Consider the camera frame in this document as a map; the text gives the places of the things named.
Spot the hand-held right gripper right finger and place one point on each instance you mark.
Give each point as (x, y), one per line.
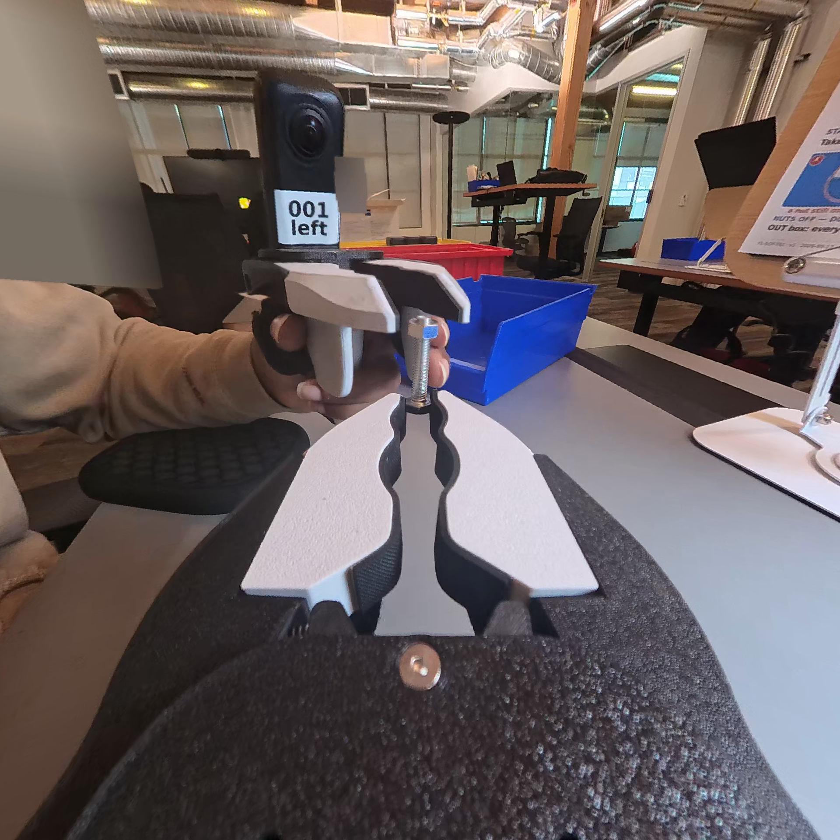
(519, 519)

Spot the black mesh office chair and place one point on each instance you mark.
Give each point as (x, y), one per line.
(197, 250)

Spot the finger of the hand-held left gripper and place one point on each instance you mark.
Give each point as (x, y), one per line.
(348, 295)
(427, 282)

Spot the black computer monitor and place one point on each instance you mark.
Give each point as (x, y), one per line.
(735, 151)

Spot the person's torso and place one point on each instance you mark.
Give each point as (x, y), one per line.
(20, 565)

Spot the red plastic bin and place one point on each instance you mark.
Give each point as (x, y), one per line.
(460, 259)

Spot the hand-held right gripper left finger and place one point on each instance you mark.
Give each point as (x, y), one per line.
(322, 519)

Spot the wooden standing desk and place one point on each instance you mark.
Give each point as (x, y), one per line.
(525, 189)

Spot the wooden office desk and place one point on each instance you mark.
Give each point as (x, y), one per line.
(735, 278)

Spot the black floor lamp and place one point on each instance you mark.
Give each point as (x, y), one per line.
(450, 171)

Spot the white document stand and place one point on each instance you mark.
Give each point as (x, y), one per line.
(761, 446)

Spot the black wrist rest pad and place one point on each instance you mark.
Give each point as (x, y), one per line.
(184, 466)

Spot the black backpack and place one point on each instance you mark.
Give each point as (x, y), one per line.
(558, 176)

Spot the yellow plastic bin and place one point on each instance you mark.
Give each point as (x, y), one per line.
(394, 244)

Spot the person's left hand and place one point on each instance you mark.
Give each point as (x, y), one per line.
(378, 368)

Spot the blue plastic bin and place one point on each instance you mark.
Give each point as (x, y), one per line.
(689, 250)
(525, 328)

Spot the steel hex bolt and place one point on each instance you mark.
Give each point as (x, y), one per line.
(418, 370)

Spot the person's left forearm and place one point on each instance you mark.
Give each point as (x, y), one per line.
(118, 361)

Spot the printed instruction sheet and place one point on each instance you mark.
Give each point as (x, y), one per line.
(807, 197)

